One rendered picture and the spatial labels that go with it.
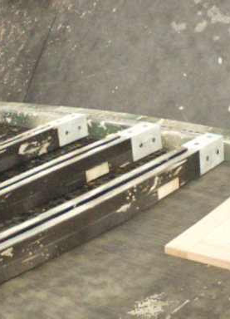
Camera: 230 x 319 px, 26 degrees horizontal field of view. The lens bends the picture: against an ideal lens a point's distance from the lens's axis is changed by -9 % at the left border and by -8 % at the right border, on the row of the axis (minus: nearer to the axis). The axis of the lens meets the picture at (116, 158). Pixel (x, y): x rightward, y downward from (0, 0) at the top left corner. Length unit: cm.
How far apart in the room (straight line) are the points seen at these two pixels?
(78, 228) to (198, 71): 179
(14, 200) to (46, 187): 11
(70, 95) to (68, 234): 228
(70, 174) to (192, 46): 162
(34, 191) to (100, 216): 23
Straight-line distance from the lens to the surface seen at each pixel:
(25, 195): 123
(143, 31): 306
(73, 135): 172
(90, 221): 106
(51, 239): 100
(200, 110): 262
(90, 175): 137
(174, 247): 97
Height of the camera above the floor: 211
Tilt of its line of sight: 48 degrees down
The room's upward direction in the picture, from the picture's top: 69 degrees counter-clockwise
